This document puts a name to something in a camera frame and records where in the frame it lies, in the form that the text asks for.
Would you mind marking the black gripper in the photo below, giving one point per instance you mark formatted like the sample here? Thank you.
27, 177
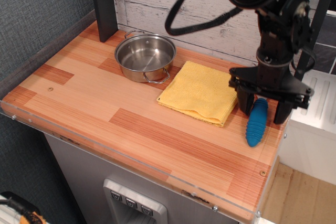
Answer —
270, 79

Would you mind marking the black orange object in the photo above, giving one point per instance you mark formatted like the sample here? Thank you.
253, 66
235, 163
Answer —
15, 209

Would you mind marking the dark right frame post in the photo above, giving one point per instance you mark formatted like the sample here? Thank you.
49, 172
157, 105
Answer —
308, 58

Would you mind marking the white toy sink unit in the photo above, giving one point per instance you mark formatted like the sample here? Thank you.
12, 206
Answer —
309, 144

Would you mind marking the silver dispenser panel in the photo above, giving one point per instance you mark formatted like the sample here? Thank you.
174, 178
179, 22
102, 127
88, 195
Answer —
129, 206

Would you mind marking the grey toy fridge cabinet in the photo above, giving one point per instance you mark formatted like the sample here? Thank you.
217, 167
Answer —
85, 173

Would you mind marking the blue handled fork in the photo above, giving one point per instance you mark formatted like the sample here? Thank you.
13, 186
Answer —
256, 124

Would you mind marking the yellow folded cloth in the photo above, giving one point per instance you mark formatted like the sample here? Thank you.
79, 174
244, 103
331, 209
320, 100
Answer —
200, 92

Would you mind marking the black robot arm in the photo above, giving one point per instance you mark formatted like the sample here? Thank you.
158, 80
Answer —
284, 27

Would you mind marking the clear acrylic edge strip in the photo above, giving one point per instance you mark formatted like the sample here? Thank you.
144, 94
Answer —
182, 154

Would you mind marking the stainless steel pot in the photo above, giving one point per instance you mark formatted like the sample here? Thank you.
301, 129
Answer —
146, 58

